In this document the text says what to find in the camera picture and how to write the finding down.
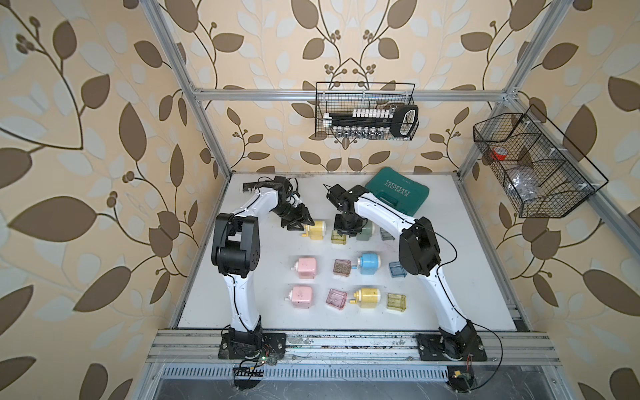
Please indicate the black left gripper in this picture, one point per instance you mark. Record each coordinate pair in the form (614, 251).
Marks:
(302, 218)

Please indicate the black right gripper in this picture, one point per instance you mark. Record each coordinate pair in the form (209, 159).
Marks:
(350, 232)

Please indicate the yellow clear sharpener tray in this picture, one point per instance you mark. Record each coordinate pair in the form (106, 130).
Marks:
(338, 238)

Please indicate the yellow pencil sharpener back row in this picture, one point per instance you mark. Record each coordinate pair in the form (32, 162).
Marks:
(315, 231)

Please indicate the yellow pencil sharpener row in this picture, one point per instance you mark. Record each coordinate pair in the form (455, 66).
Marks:
(368, 298)
(315, 231)

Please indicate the brown clear sharpener tray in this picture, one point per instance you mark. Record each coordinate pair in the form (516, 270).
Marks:
(342, 267)

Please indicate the pink pencil sharpener row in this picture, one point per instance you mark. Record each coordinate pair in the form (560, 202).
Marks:
(300, 297)
(306, 267)

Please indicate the pink clear sharpener tray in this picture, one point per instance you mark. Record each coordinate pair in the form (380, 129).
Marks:
(336, 299)

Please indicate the pink pencil sharpener front row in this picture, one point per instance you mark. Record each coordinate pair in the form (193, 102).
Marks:
(300, 297)

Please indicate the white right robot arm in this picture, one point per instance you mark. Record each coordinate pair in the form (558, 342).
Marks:
(418, 247)

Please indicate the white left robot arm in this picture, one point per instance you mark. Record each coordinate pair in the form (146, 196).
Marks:
(236, 246)

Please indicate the green pencil sharpener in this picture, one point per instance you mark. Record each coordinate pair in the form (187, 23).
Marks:
(368, 230)

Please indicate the clear grey sharpener tray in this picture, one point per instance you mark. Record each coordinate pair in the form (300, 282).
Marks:
(386, 236)

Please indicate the blue pencil sharpener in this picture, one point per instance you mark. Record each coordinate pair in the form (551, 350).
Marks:
(367, 263)

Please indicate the blue clear sharpener tray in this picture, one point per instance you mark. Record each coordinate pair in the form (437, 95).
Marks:
(397, 270)

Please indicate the yellow pencil sharpener front row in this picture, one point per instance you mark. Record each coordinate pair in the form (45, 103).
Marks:
(368, 298)

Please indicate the yellow clear tray front row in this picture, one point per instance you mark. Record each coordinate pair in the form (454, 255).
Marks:
(396, 303)

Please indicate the green plastic tool case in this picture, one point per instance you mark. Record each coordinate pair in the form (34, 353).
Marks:
(398, 191)

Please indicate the left circuit board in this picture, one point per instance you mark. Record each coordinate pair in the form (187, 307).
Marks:
(245, 378)

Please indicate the circuit board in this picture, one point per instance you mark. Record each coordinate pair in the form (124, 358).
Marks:
(460, 382)
(245, 378)

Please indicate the clear plastic bag in basket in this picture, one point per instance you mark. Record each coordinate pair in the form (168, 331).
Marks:
(523, 183)

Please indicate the right circuit board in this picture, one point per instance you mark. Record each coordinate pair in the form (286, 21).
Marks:
(460, 382)

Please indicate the black socket rail in basket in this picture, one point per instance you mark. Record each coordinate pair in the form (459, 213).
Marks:
(398, 122)

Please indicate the black wire basket back wall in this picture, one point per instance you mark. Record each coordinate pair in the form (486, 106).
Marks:
(344, 97)

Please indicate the black wire basket wall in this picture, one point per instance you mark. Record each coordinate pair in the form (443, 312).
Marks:
(567, 176)
(344, 97)

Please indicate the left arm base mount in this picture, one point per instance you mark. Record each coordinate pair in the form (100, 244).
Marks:
(255, 345)

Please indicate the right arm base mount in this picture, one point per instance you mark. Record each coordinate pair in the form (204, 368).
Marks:
(450, 346)

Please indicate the aluminium front rail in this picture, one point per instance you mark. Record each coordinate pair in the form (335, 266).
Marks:
(355, 347)

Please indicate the black wire basket right wall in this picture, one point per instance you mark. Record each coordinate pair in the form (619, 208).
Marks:
(567, 176)

